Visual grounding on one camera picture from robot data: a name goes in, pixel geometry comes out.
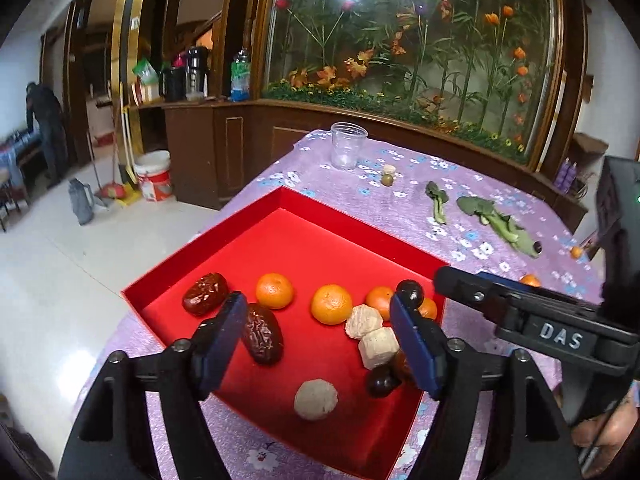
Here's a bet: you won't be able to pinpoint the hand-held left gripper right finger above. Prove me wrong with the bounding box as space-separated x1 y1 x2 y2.
389 293 586 480

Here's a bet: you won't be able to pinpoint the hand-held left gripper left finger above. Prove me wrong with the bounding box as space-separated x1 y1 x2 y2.
57 291 249 480

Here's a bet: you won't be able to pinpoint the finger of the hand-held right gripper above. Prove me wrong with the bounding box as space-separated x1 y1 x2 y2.
432 266 531 331
475 271 601 311

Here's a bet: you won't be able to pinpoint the glossy red date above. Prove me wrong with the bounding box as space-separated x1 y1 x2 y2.
181 272 229 317
390 350 413 381

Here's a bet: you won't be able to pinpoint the dark wrinkled red date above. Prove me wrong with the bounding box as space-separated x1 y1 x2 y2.
241 302 284 365

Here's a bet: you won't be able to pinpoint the red cardboard box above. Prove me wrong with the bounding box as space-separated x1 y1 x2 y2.
121 186 449 480

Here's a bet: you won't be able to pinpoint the person's right hand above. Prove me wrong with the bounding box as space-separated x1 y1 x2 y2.
572 392 640 466

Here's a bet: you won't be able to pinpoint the large green leaf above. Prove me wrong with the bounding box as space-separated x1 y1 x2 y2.
456 196 541 259

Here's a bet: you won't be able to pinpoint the small green leaf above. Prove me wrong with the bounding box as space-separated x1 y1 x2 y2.
425 181 448 225

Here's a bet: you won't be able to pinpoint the purple bottles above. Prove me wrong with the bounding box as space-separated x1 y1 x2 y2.
555 157 578 195

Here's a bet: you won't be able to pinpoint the purple floral tablecloth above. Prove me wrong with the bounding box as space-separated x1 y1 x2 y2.
70 127 608 480

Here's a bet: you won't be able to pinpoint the white plastic bucket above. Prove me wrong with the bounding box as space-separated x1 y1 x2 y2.
133 150 173 203

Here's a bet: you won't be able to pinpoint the colourful broom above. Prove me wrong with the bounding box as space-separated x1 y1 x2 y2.
87 132 128 200

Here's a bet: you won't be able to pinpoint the clear plastic cup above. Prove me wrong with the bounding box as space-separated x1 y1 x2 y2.
330 122 369 171

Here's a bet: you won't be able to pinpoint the brown wooden cabinet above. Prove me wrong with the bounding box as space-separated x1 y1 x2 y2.
162 100 588 233

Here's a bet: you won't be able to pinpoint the grey thermos jug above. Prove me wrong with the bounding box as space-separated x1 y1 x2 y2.
68 178 96 226

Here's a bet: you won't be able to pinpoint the red and white carton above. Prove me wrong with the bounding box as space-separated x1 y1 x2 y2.
132 82 161 107

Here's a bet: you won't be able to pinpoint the black kettle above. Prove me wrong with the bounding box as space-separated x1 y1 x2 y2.
159 66 187 102

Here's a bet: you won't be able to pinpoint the plastic water bottle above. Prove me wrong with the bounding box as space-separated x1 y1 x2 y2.
230 49 252 103

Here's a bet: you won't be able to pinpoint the steel thermos flask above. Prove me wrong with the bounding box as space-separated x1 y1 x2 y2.
185 46 210 102

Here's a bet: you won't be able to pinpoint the green packet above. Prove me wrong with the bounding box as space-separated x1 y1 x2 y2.
132 58 158 86

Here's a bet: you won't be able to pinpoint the brown wall shelf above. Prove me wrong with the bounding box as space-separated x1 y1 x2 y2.
572 132 610 158

